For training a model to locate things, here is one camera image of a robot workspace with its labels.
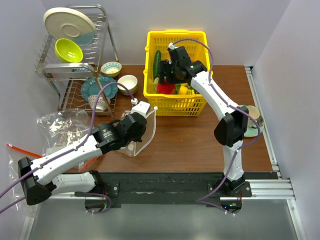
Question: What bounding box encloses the dotted clear zip bag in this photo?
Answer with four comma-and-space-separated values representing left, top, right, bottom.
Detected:
118, 106, 158, 157

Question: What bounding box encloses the red toy dragon fruit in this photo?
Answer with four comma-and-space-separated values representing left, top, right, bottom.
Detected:
156, 83, 176, 95

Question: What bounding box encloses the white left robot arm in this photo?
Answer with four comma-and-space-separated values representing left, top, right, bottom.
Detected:
18, 112, 147, 206

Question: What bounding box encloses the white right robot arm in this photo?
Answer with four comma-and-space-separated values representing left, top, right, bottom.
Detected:
159, 44, 249, 197

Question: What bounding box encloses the crumpled clear plastic bag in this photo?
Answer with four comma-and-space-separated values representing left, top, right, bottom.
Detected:
37, 108, 91, 156

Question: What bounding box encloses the yellow toy fruit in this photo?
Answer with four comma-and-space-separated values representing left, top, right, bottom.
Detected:
177, 83, 190, 95

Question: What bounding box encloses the long dark cucumber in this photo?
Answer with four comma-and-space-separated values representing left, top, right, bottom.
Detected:
153, 50, 162, 79

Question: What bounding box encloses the yellow plastic basket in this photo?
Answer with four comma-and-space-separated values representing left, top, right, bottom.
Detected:
143, 29, 210, 117

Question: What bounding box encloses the cream ceramic bowl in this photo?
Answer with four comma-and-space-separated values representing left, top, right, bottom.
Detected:
117, 75, 138, 94

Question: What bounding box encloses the patterned grey bowl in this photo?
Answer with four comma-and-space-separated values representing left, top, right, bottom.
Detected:
88, 94, 108, 112

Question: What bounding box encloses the teal scalloped plate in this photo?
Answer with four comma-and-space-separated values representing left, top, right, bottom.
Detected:
80, 75, 118, 102

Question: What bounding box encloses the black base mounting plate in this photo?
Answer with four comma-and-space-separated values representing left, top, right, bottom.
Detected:
74, 171, 253, 209

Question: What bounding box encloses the teal patterned small bowl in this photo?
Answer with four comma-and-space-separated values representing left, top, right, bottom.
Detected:
100, 61, 122, 78

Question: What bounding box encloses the cream speckled mug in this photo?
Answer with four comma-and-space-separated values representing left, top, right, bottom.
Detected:
246, 105, 263, 129

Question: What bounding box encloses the metal dish rack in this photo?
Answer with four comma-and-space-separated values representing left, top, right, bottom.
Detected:
35, 4, 119, 114

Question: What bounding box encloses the mint green saucer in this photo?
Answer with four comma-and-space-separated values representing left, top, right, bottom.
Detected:
244, 118, 265, 138

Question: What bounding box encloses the lime green bowl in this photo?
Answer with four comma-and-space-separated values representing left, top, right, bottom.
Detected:
54, 38, 84, 63

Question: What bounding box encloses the large cream blue plate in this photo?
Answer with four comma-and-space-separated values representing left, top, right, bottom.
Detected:
43, 7, 97, 46

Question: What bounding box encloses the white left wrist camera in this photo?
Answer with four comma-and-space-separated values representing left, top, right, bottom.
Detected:
130, 98, 151, 118

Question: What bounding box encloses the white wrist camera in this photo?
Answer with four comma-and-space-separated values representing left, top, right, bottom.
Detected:
130, 98, 151, 118
167, 42, 177, 51

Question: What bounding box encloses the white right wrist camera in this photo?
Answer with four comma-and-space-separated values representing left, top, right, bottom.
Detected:
167, 42, 177, 51

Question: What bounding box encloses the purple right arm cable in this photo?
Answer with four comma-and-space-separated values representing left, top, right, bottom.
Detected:
173, 37, 262, 216

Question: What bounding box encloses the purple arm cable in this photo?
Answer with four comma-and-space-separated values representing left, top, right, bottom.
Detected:
173, 37, 262, 216
0, 82, 137, 215

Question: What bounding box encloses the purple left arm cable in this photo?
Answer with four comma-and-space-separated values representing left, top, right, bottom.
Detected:
0, 82, 137, 215

